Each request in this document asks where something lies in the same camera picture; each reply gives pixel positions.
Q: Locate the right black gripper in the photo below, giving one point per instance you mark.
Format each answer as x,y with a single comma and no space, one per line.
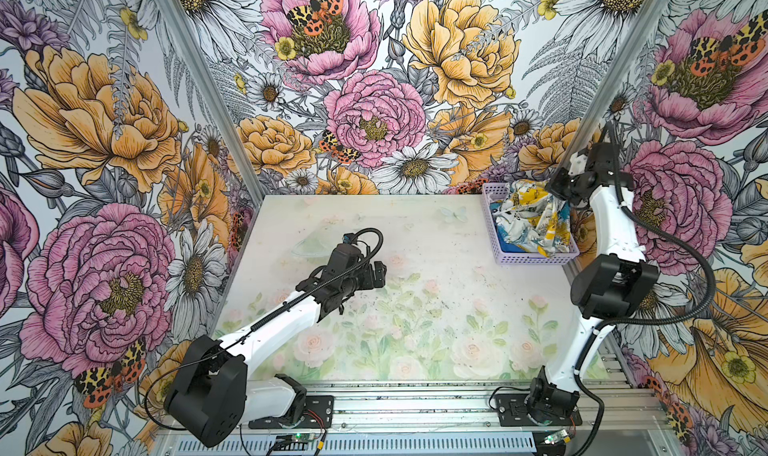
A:
556,182

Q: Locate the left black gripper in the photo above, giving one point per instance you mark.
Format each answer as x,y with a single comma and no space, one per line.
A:
369,282

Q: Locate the white teal yellow printed garment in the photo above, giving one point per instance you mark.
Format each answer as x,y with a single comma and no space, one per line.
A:
534,219

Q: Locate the lavender plastic laundry basket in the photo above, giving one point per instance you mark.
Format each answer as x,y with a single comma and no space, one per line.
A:
522,249

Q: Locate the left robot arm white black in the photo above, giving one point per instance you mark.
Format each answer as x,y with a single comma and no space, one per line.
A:
210,396

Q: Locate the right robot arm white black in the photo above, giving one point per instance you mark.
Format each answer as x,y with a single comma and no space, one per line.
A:
609,288

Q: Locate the blue cloth garment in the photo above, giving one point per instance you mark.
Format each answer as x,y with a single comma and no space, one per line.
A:
506,247

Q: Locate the green circuit board left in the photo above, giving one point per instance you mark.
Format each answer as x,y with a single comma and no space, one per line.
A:
298,442

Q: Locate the green circuit board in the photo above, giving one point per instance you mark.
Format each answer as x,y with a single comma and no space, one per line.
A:
558,437
298,442

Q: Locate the green circuit board right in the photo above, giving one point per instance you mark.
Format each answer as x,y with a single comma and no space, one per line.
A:
558,437

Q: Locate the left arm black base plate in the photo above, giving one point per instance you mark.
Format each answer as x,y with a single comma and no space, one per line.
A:
313,412

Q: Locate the right aluminium corner post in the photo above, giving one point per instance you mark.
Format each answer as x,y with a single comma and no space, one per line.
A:
646,21

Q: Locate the aluminium corner post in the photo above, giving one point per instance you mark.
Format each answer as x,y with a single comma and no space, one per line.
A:
185,38
646,21

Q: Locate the white slotted cable duct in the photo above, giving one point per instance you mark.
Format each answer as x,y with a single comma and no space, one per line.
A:
462,443

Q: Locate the aluminium mounting rail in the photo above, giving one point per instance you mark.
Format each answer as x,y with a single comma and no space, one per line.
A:
411,407

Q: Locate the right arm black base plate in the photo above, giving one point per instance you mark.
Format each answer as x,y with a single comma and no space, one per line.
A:
512,411

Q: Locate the left aluminium corner post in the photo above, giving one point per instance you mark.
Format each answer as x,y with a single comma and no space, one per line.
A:
185,38

